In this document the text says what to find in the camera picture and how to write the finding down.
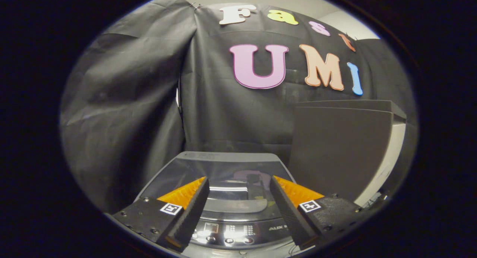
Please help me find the grey washing machine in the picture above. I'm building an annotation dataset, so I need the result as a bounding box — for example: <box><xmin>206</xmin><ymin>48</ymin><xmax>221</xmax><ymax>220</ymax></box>
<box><xmin>133</xmin><ymin>151</ymin><xmax>299</xmax><ymax>258</ymax></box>

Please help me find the dark washing machine lid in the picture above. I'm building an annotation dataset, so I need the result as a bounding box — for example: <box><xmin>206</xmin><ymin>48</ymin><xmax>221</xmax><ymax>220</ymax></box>
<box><xmin>135</xmin><ymin>151</ymin><xmax>297</xmax><ymax>222</ymax></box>

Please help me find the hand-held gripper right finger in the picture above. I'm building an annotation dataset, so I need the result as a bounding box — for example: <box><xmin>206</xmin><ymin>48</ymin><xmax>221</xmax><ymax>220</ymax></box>
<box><xmin>270</xmin><ymin>175</ymin><xmax>373</xmax><ymax>249</ymax></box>

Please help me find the black backdrop cloth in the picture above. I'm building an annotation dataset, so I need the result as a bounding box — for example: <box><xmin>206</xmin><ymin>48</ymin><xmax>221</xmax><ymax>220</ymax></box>
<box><xmin>60</xmin><ymin>0</ymin><xmax>418</xmax><ymax>214</ymax></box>

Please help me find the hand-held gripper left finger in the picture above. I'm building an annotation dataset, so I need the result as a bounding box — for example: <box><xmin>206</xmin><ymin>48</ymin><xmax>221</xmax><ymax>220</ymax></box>
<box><xmin>112</xmin><ymin>176</ymin><xmax>210</xmax><ymax>253</ymax></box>

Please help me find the beige cabinet with dark top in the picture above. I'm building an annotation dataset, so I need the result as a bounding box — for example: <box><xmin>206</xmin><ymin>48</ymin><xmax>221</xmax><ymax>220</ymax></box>
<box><xmin>288</xmin><ymin>100</ymin><xmax>407</xmax><ymax>208</ymax></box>

